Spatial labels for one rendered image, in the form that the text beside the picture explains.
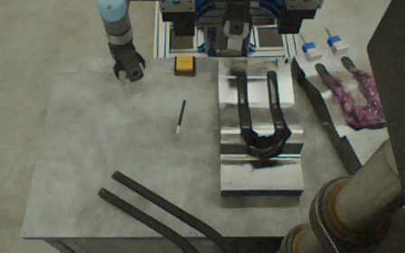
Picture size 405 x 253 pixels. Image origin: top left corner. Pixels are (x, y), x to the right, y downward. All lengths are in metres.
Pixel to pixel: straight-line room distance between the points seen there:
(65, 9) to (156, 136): 1.80
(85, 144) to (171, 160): 0.31
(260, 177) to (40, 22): 2.13
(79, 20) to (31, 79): 0.54
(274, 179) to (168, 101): 0.49
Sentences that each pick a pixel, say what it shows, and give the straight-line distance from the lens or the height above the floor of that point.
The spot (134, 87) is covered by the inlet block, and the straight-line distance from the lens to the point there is 1.38.
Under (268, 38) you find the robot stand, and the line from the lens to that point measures 2.49.
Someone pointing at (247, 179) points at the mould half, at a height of 0.86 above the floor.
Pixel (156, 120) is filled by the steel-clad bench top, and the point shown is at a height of 0.80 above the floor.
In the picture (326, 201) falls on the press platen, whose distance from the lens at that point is 0.58.
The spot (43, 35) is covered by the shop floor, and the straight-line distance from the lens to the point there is 2.95.
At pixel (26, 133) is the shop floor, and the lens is 2.55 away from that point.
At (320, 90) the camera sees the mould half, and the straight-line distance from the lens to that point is 1.47.
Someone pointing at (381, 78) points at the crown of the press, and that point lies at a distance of 0.34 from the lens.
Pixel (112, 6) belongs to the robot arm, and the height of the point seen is 1.30.
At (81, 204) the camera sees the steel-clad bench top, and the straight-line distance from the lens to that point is 1.39.
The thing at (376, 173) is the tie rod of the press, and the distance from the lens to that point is 0.45.
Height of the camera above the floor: 2.07
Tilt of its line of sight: 60 degrees down
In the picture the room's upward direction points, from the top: straight up
